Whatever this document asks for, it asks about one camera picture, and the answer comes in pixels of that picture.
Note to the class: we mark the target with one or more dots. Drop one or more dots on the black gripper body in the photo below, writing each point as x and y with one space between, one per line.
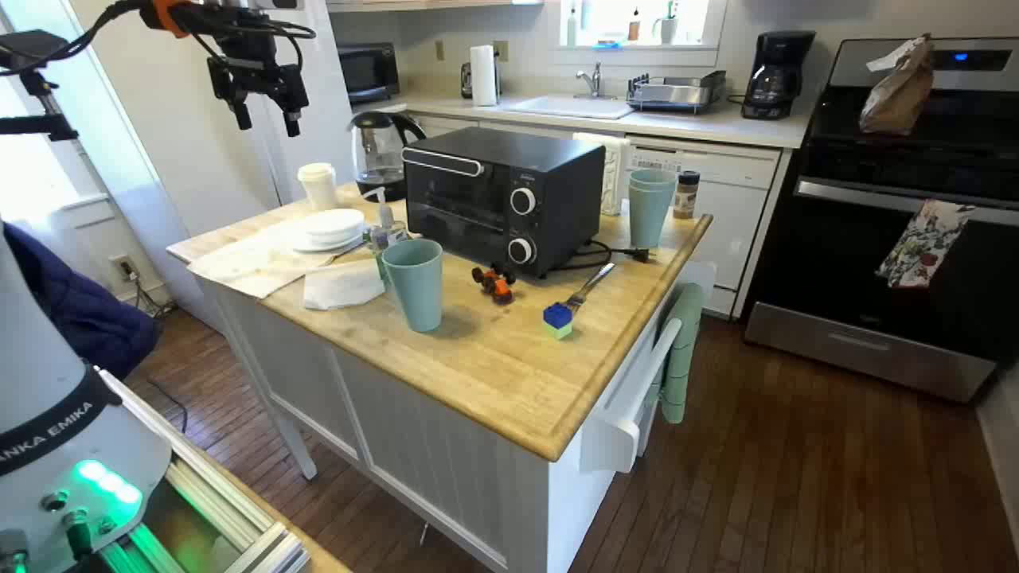
260 68

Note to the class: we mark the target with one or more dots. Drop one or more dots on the blue plastic cup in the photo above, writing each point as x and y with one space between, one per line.
414 289
652 210

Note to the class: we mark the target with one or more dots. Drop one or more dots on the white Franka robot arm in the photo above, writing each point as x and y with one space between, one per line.
51 424

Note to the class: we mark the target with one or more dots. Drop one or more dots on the white cup with lid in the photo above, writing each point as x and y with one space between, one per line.
321 187

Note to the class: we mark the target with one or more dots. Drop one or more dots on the black toaster oven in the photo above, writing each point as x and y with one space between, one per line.
498 169

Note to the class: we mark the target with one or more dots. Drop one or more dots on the black microwave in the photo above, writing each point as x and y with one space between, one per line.
369 71

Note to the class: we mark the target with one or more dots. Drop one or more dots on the white plate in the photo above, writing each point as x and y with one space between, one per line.
321 247

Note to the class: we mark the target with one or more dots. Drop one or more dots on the large white paper mat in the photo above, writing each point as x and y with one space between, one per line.
251 266

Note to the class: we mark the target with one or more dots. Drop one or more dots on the white folded napkin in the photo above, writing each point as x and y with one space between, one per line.
338 289

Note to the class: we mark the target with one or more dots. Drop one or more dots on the white paper towel roll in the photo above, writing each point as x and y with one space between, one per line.
484 74

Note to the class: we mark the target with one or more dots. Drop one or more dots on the dark blue jacket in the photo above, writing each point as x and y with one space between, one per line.
84 312

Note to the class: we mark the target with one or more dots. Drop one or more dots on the orange toy car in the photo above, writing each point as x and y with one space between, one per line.
494 284

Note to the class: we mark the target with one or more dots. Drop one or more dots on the white kitchen sink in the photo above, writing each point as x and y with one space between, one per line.
569 105

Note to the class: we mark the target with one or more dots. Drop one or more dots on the white soap bottle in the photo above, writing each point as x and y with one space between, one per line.
571 26

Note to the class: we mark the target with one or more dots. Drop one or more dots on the metal sink faucet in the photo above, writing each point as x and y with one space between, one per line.
594 80

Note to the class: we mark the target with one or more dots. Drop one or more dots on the blue sponge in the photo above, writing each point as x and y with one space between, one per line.
611 46

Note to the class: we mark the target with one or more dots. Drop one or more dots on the white ribbed box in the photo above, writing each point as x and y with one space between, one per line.
620 178

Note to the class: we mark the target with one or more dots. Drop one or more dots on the dish wand blue sponge head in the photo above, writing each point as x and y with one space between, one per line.
557 319

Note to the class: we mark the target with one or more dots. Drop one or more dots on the small orange bottle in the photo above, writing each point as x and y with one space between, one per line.
635 26

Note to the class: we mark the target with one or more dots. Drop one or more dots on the kitchen window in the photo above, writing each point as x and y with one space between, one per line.
642 18

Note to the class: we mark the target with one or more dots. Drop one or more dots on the wooden top kitchen island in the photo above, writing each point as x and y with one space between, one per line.
424 467

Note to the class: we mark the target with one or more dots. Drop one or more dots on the grey spray bottle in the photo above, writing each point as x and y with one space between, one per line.
666 26

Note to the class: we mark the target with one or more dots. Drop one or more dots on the small spice jar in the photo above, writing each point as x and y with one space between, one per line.
686 195

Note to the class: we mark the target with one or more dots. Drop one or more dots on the white kitchen counter cabinets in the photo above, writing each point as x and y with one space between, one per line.
734 210

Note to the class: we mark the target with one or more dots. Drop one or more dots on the green hanging towel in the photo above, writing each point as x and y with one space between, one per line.
683 362

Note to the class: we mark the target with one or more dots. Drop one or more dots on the black coffee maker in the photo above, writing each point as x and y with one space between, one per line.
778 74

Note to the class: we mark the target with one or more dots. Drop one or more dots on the brown paper bag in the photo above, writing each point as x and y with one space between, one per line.
896 101

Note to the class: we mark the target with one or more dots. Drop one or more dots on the black kitchen stove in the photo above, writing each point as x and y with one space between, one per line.
903 308

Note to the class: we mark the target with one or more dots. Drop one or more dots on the floral dish towel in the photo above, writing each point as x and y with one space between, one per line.
920 247

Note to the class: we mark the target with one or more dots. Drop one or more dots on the black camera tripod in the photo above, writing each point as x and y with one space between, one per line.
33 48

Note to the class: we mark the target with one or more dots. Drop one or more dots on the aluminium robot stand frame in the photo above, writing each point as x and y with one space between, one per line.
211 497

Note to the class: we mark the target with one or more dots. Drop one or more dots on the white island towel rail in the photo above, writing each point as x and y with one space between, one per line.
625 420

